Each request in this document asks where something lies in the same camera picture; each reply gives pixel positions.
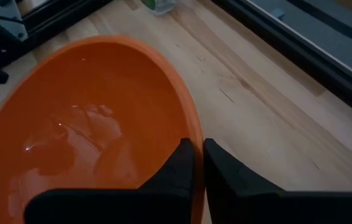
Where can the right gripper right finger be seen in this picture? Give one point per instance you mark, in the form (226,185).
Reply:
(244,199)

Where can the clear spray bottle green label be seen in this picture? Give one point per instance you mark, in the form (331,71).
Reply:
(160,5)

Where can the orange plastic bowl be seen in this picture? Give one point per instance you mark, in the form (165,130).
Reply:
(101,93)

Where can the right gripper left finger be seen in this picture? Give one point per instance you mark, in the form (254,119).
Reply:
(169,199)

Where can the black aluminium table frame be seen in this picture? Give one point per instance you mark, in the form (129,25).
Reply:
(288,53)

